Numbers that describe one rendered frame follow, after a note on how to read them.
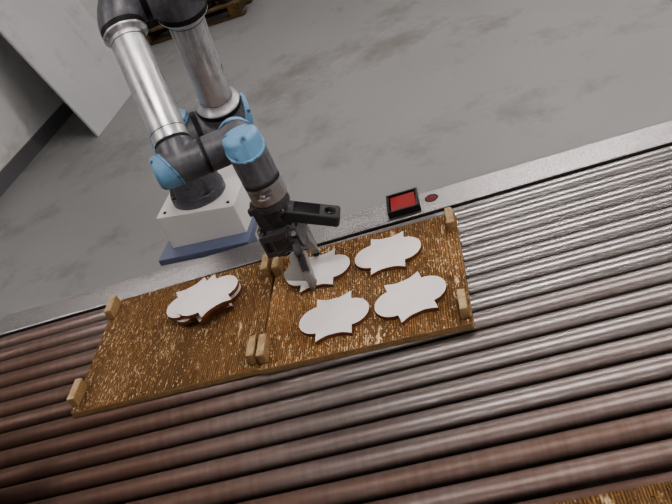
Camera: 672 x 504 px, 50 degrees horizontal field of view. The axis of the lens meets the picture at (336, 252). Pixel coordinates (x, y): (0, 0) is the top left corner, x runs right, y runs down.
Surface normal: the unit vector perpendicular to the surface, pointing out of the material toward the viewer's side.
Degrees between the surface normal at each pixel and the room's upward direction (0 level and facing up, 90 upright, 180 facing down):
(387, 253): 0
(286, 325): 0
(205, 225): 90
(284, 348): 0
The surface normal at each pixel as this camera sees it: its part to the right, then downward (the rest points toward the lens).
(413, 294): -0.33, -0.77
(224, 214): -0.12, 0.61
